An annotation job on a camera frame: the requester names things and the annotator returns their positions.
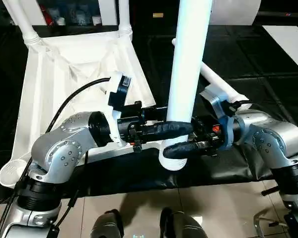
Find black right robot foot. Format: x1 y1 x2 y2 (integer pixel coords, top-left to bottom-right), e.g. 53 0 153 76
160 207 207 238

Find black robot foot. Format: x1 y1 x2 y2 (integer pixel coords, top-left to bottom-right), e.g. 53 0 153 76
160 207 207 238
90 209 124 238

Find black metal table leg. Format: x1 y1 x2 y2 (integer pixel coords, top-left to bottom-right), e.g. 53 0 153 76
261 184 285 197

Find white plastic table top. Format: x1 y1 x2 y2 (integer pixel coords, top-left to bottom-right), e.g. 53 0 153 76
0 31 175 188

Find black box with yellow label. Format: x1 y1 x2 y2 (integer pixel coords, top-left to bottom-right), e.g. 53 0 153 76
132 0 182 28

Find silver metal stand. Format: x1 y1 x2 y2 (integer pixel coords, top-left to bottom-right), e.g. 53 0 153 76
252 208 288 238

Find black left robot foot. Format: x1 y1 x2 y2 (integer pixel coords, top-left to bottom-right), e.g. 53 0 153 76
90 209 124 238

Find white flat board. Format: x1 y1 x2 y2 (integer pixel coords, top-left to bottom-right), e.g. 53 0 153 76
262 25 298 77

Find white cabinet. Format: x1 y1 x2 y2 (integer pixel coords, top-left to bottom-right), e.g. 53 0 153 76
0 0 120 26

